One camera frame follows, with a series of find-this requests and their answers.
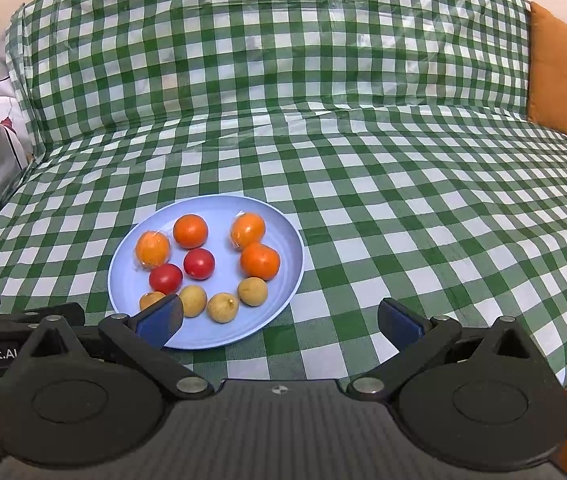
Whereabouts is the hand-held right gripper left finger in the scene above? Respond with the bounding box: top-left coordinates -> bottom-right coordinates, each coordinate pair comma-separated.
18,294 -> 214,402

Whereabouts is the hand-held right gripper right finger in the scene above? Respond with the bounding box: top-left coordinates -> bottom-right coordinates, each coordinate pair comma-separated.
346,297 -> 547,402

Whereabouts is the small yellow round fruit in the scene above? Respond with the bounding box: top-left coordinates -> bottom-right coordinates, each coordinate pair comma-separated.
178,285 -> 208,318
207,292 -> 239,324
139,291 -> 167,312
238,276 -> 269,307

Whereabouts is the red tomato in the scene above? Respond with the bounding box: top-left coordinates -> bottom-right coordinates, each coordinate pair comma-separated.
183,248 -> 216,281
148,263 -> 184,296

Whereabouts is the light blue plate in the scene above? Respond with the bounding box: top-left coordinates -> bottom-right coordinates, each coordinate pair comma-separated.
108,195 -> 305,351

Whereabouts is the plastic-wrapped orange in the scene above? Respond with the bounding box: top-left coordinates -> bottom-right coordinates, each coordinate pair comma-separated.
230,212 -> 267,251
135,230 -> 172,268

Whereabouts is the green white checked cloth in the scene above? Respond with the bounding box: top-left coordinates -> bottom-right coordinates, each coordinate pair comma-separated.
0,0 -> 567,461

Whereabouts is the orange cushion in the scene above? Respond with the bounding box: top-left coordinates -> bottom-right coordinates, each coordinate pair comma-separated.
526,1 -> 567,150

